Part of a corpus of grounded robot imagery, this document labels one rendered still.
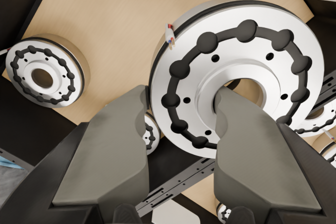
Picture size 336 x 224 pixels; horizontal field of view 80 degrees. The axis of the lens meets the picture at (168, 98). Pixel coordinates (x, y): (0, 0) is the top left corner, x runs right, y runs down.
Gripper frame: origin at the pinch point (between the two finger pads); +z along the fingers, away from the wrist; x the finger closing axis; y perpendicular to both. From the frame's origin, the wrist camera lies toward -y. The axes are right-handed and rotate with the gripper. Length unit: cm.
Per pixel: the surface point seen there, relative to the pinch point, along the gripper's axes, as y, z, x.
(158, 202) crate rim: 22.2, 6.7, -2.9
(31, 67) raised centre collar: 3.5, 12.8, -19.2
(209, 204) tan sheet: 37.5, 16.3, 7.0
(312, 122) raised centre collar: 11.8, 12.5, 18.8
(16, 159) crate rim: 13.5, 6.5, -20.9
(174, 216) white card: 32.5, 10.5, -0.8
